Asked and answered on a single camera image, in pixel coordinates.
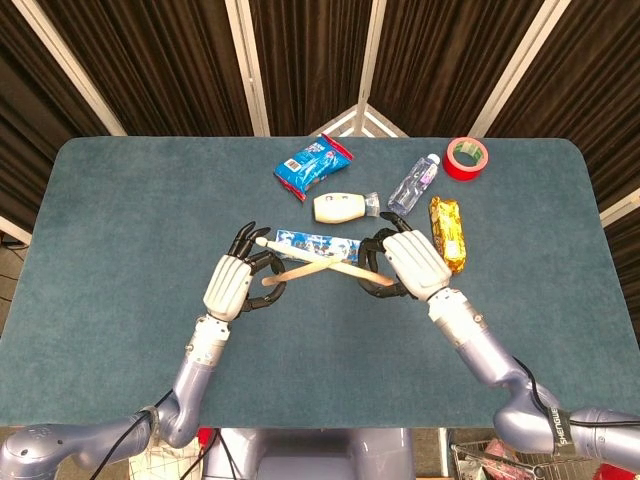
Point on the gold foil snack pack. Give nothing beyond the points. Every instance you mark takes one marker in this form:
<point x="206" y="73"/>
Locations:
<point x="447" y="235"/>

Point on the white screen frame post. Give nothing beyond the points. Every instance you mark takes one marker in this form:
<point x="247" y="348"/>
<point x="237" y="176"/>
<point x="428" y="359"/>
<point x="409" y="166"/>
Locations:
<point x="70" y="67"/>
<point x="371" y="50"/>
<point x="520" y="65"/>
<point x="622" y="207"/>
<point x="247" y="70"/>
<point x="12" y="231"/>

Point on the white checked bag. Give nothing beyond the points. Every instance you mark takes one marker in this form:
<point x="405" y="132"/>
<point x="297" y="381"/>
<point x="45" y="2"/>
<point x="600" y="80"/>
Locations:
<point x="165" y="465"/>

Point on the blue snack bag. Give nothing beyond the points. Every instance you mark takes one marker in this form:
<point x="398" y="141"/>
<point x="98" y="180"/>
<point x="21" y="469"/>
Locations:
<point x="310" y="167"/>

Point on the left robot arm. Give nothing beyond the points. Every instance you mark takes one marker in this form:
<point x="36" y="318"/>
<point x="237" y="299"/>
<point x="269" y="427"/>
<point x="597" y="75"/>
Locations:
<point x="195" y="380"/>

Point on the white screen base frame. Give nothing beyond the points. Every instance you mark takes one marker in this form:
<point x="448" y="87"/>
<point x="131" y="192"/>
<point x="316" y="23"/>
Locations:
<point x="340" y="122"/>

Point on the small red object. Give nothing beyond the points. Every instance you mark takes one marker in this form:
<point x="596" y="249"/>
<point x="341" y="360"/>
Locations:
<point x="205" y="436"/>

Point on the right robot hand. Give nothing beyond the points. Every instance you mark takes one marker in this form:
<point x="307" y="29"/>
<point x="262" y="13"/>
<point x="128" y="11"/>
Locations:
<point x="415" y="260"/>

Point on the pink item in basket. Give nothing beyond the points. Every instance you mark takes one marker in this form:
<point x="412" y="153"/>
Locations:
<point x="497" y="450"/>

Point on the dark brown curtain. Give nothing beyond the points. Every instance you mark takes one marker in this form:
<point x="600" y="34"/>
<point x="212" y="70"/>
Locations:
<point x="175" y="65"/>

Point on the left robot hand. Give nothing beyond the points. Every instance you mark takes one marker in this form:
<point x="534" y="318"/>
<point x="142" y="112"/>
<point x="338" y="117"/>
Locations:
<point x="227" y="285"/>

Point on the blue Oreo cookie box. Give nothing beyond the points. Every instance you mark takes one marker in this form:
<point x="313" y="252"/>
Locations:
<point x="320" y="242"/>

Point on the white table leg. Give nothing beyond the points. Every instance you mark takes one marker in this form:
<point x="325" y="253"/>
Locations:
<point x="443" y="450"/>

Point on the white bottle with grey cap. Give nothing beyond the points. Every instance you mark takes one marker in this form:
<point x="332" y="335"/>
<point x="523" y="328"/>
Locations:
<point x="340" y="207"/>

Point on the clear plastic water bottle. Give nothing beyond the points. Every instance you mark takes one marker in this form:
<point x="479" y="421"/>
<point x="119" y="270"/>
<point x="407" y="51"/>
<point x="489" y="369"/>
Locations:
<point x="412" y="185"/>

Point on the red plastic container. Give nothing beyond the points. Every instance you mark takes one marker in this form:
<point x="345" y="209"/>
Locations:
<point x="617" y="472"/>

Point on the plain wooden drumstick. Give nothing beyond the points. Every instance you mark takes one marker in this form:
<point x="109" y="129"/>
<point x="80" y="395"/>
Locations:
<point x="300" y="273"/>

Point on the teal table mat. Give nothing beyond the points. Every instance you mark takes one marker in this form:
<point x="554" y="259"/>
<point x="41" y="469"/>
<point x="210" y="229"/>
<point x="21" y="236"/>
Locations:
<point x="100" y="300"/>

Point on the red tape roll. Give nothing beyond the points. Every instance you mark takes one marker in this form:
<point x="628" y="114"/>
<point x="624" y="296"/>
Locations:
<point x="460" y="171"/>

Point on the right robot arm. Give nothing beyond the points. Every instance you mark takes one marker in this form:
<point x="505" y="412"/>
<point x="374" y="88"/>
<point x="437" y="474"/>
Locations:
<point x="480" y="350"/>

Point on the lavender robot torso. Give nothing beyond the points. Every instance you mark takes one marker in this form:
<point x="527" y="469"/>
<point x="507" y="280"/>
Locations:
<point x="310" y="455"/>

